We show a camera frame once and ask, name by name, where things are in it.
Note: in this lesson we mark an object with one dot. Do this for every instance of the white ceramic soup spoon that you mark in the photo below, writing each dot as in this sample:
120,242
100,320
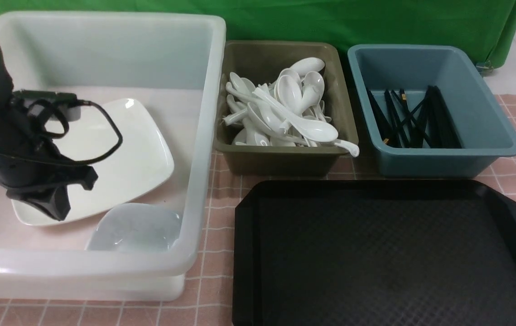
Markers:
315,130

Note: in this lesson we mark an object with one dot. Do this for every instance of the white spoon of pile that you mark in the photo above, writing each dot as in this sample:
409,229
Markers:
289,93
305,65

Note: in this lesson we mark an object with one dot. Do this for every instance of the black chopsticks pile in bin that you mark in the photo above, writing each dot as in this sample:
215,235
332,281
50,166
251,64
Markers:
429,124

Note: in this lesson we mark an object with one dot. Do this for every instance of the white square plate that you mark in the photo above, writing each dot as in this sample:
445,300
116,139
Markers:
142,162

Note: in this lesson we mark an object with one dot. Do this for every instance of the pink checkered tablecloth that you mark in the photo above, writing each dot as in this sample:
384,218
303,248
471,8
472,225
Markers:
206,300

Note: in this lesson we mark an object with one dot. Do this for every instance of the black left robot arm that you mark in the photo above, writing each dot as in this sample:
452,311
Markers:
31,112

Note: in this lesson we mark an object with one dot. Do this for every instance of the black plastic serving tray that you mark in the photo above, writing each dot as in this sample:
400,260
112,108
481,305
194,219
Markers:
374,253

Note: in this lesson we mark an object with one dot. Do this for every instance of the olive green plastic bin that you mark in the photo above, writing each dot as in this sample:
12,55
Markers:
254,139

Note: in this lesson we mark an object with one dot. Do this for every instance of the blue plastic bin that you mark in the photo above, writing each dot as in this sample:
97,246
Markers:
482,126

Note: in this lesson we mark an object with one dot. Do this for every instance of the small white bowl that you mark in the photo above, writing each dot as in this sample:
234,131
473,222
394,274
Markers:
136,228

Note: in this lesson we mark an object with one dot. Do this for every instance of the large white plastic tub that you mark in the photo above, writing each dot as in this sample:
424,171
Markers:
172,64

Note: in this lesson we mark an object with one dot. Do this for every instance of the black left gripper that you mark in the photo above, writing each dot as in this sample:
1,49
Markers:
34,171

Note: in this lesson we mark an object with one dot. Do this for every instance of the green cloth backdrop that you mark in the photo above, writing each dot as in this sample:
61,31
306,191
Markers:
483,29

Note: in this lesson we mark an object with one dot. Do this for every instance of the white spoon overhanging bin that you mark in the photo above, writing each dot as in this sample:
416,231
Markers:
350,147

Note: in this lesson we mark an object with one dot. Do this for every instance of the white spoon centre of pile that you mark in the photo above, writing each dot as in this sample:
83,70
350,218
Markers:
289,93

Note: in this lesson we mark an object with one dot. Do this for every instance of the white spoon top of pile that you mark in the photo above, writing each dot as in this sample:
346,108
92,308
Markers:
305,65

